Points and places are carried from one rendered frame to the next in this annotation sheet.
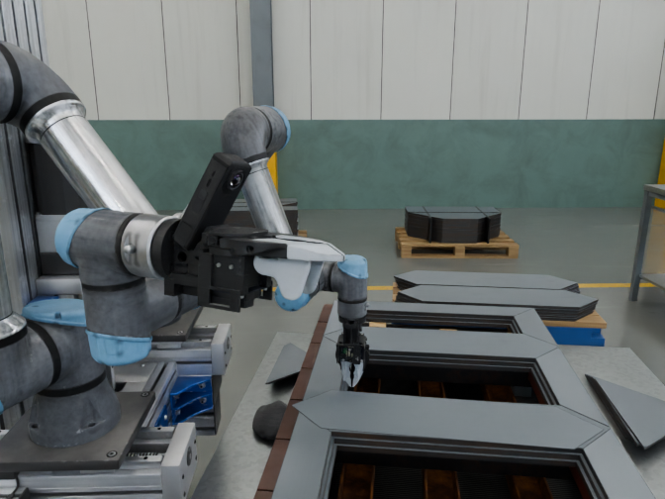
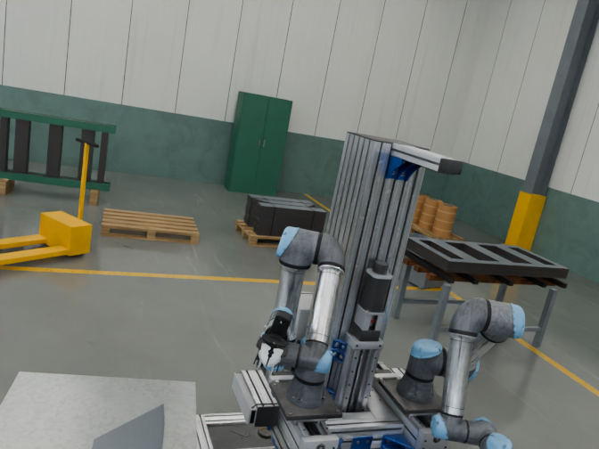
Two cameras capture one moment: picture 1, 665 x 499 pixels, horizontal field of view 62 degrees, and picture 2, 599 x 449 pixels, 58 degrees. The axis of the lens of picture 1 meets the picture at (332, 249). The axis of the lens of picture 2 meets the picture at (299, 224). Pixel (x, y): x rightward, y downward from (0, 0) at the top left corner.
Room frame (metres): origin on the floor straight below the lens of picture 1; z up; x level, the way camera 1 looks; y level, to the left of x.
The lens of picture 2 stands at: (0.10, -1.20, 2.15)
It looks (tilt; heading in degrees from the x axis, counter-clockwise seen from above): 14 degrees down; 69
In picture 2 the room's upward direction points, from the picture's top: 11 degrees clockwise
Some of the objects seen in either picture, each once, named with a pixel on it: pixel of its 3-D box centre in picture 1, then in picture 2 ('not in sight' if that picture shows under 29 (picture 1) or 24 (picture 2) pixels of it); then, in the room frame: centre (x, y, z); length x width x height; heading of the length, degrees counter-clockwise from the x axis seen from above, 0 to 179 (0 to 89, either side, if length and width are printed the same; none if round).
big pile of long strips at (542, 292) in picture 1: (489, 293); not in sight; (2.18, -0.65, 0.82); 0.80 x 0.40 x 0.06; 83
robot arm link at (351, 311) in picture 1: (353, 307); not in sight; (1.35, -0.05, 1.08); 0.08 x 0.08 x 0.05
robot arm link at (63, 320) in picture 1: (61, 339); (311, 357); (0.88, 0.46, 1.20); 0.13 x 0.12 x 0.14; 156
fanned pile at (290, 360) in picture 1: (295, 362); not in sight; (1.80, 0.13, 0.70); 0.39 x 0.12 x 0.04; 173
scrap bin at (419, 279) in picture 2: not in sight; (419, 260); (4.13, 4.71, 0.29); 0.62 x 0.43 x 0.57; 109
